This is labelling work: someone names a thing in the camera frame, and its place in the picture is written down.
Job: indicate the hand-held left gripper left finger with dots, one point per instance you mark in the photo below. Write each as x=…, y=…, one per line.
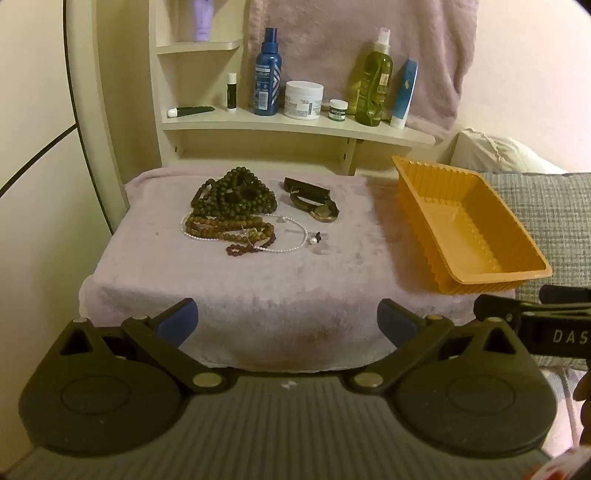
x=178, y=318

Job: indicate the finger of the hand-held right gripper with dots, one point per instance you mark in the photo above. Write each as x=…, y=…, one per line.
x=563, y=294
x=494, y=307

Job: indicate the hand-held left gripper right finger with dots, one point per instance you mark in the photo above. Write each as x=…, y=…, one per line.
x=397, y=321

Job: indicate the orange plastic tray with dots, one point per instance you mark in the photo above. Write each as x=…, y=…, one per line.
x=466, y=230

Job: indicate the dark wristwatch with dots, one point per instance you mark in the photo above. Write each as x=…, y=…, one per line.
x=318, y=208

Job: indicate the black case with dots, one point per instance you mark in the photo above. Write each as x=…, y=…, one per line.
x=307, y=186

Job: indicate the person's right hand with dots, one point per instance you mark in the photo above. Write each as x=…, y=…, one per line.
x=583, y=386

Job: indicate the grey woven pillow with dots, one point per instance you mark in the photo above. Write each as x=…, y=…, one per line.
x=549, y=217

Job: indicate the pink fleece blanket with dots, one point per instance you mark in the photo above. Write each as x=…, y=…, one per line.
x=254, y=286

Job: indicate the pearl earring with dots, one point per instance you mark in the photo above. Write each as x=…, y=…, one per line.
x=314, y=240

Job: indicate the white pillow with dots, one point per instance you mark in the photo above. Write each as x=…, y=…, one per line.
x=498, y=150

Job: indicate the dark green tube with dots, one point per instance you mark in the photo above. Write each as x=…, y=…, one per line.
x=194, y=110

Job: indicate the small green salve jar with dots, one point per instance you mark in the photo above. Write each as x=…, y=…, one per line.
x=338, y=110

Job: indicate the cream wooden shelf unit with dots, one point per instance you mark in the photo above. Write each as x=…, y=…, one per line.
x=295, y=122

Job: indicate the blue and white tube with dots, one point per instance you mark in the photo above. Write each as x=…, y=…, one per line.
x=404, y=92

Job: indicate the white lip balm stick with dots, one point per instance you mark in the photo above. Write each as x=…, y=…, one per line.
x=231, y=92

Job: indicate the olive green spray bottle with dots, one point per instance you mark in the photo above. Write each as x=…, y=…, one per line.
x=371, y=83

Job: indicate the white cream jar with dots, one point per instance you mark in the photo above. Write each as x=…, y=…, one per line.
x=302, y=99

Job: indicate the blue spray bottle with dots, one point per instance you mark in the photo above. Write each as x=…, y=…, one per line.
x=268, y=78

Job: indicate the pink hanging towel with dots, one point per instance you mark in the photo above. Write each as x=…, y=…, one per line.
x=346, y=37

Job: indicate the purple tube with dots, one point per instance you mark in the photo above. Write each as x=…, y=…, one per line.
x=203, y=21

